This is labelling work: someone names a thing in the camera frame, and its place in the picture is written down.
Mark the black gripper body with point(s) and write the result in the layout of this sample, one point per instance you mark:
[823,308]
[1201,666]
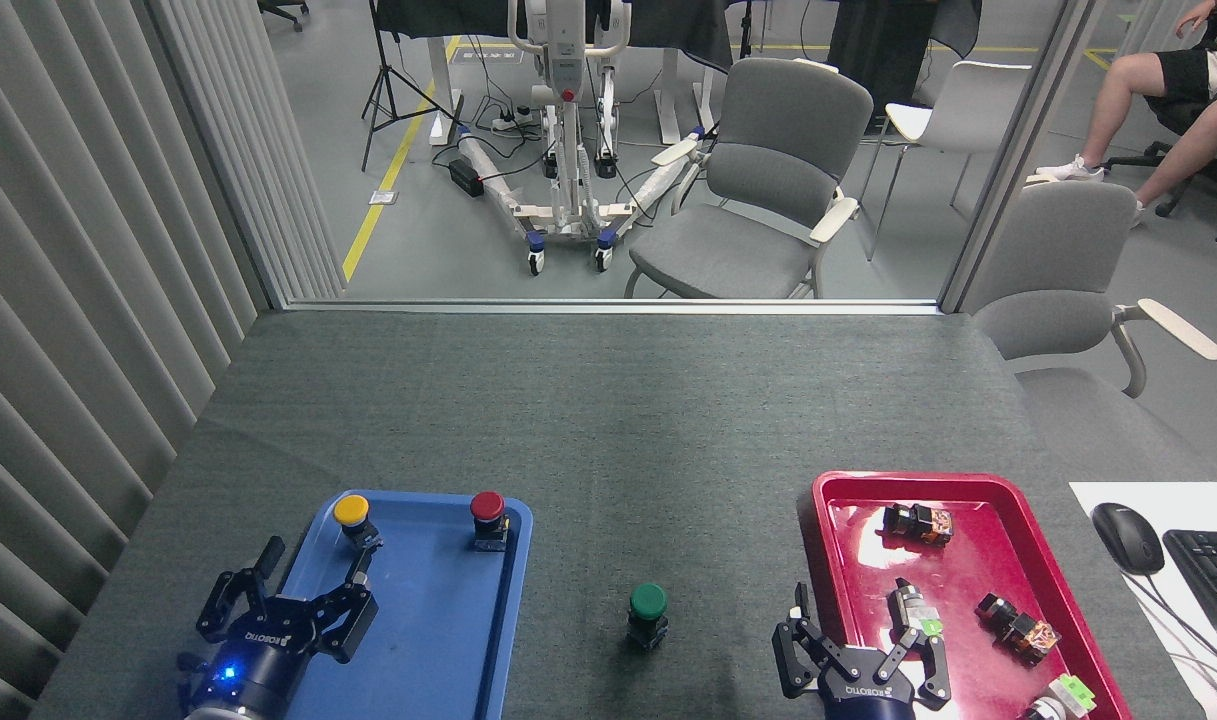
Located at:
[263,660]
[868,692]

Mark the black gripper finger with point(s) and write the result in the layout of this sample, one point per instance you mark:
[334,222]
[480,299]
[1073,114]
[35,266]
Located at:
[928,665]
[236,600]
[800,645]
[353,610]

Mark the green push button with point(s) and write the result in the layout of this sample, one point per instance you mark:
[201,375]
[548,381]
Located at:
[648,612]

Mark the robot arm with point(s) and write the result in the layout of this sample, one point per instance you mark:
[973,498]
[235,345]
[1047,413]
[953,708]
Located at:
[218,714]

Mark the yellow push button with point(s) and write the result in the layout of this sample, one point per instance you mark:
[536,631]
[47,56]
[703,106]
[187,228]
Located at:
[352,512]

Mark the red push button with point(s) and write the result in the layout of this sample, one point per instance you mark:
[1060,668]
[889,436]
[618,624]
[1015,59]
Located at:
[488,518]

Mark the blue plastic tray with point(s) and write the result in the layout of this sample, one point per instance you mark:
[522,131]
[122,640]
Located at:
[438,640]

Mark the red plastic tray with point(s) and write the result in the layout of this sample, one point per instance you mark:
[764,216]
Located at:
[978,560]

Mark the black computer mouse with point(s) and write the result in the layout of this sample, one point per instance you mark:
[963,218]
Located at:
[1126,537]

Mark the white desk pad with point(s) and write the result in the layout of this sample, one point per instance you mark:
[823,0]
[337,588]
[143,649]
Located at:
[1183,655]

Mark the black keyboard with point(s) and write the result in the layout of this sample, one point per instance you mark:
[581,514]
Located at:
[1213,575]

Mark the grey armchair with long armrest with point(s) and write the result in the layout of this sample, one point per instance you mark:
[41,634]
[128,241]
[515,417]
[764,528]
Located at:
[1048,270]

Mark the black power adapter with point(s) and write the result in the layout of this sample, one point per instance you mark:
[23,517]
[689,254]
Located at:
[465,176]

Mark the grey armchair with full seat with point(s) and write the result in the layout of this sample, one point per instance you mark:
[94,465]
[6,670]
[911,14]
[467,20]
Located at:
[758,180]

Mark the white power strip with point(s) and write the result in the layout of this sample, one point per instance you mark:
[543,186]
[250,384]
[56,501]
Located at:
[511,120]

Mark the black tripod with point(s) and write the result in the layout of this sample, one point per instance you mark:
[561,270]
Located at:
[388,80]

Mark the white stand on wheels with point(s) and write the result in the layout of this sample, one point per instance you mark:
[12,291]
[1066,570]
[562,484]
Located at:
[566,120]

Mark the white plastic chair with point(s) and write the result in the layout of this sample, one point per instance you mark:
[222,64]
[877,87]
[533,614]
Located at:
[968,110]

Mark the black swivel chair base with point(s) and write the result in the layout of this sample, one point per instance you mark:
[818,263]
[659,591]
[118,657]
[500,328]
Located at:
[1198,175]

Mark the black office chair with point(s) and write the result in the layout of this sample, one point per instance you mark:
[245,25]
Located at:
[286,8]

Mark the person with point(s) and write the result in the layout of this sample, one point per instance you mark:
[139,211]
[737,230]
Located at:
[1168,90]

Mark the silver knob switch green block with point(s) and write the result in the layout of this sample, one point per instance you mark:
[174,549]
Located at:
[913,605]

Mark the black switch with orange block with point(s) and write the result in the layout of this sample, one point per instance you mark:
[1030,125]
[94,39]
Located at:
[1018,628]
[918,523]

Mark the white switch with green block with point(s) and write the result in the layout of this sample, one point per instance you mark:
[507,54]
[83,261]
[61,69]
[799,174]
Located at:
[1066,695]

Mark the silver post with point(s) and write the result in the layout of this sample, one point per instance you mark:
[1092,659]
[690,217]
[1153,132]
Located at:
[1018,150]

